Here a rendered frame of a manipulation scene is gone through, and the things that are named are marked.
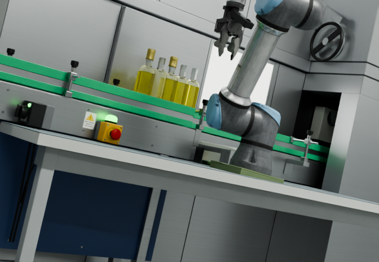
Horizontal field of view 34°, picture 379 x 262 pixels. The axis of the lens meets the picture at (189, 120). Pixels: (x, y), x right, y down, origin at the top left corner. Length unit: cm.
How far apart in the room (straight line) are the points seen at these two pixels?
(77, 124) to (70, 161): 44
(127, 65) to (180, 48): 28
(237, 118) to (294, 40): 125
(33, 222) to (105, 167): 26
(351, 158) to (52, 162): 170
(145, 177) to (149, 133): 49
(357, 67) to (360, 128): 30
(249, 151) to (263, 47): 36
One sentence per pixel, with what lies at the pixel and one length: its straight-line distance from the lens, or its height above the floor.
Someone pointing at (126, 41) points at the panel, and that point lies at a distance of 262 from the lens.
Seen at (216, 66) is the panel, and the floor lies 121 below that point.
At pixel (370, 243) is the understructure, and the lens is 331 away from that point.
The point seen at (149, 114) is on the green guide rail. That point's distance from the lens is 238.
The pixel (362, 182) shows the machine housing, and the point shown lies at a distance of 317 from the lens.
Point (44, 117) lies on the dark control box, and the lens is 208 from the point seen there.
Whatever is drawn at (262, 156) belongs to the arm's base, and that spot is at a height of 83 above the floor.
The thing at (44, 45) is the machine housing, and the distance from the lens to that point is 249.
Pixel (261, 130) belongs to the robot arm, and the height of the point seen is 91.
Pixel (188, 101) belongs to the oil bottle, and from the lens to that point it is 261.
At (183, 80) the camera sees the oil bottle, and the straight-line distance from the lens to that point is 260.
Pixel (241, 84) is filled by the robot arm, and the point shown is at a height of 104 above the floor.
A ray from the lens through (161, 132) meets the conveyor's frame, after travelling 240.
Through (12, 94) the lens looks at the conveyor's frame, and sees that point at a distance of 212.
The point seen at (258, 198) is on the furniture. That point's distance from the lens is 214.
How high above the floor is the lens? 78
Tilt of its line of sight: 3 degrees up
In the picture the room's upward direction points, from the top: 13 degrees clockwise
